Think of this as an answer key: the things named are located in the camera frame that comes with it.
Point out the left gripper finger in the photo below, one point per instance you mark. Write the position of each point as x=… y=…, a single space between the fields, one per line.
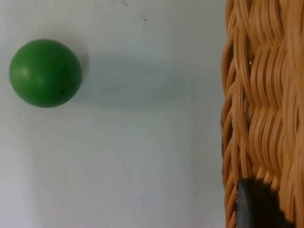
x=256 y=206

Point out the pale brown wicker basket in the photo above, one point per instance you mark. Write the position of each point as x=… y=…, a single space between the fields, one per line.
x=263 y=95

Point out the green ball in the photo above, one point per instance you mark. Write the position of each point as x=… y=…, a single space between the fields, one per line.
x=45 y=73

